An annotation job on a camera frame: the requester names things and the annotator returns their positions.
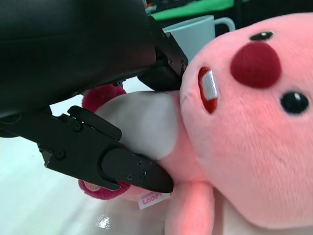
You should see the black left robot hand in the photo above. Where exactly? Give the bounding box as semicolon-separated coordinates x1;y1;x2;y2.
0;0;189;194

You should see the teal plastic mug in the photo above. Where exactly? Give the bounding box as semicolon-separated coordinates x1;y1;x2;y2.
162;14;237;65

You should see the pink plush beaver doll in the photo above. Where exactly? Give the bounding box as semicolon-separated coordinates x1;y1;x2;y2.
78;11;313;235

